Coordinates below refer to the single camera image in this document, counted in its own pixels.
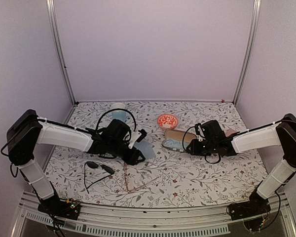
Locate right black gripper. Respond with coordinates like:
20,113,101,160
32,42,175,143
187,139,217,156

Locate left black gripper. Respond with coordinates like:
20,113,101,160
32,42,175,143
108,140,146,166

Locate blue cleaning cloth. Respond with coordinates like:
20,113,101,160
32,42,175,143
162,139,189,152
134,140,155,159

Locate brown striped glasses case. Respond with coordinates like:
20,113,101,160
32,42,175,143
164,129,197,147

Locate clear pink frame glasses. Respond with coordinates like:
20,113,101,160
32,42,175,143
123,163,157,194

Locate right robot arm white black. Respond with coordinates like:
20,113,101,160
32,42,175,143
183,114,296,215

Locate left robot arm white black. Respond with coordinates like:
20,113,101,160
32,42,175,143
0,109,147,214

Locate black sunglasses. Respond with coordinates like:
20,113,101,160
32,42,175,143
83,161,115,194

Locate pink translucent plastic cup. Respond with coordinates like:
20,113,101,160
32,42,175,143
224,129,238,137

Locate floral patterned table mat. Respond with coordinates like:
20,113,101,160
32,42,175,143
45,102,267,208

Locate red patterned small bowl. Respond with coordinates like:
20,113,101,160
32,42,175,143
157,114,179,129

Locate light blue paper cup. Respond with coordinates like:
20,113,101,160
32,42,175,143
111,102,127,122

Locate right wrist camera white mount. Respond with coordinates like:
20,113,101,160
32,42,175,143
194,123,205,142

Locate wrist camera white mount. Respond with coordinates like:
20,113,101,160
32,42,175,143
128,129,147,149
194,123,205,142

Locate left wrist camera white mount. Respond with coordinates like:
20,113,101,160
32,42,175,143
128,129,147,149

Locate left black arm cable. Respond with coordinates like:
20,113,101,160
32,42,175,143
96,110,138,134

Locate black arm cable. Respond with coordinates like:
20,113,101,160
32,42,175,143
182,124,296,164
96,110,138,134

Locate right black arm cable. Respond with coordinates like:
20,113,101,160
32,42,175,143
182,124,296,164

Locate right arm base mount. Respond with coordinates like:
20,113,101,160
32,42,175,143
226,190,271,232

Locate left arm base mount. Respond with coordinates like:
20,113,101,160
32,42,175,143
37,194,81,220

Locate right aluminium frame post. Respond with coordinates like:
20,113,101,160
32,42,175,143
232,0,261,106

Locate aluminium frame post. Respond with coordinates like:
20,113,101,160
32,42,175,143
232,0,261,106
46,0,77,105

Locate left aluminium frame post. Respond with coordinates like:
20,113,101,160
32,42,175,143
46,0,77,105

